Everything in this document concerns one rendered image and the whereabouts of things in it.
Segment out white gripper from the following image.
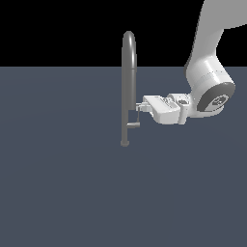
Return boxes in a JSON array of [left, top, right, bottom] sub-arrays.
[[135, 95, 181, 124]]

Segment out grey faucet handle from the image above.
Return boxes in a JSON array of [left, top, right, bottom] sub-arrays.
[[126, 109, 141, 129]]

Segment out grey metal arch handle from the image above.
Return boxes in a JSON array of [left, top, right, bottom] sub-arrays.
[[120, 30, 138, 148]]

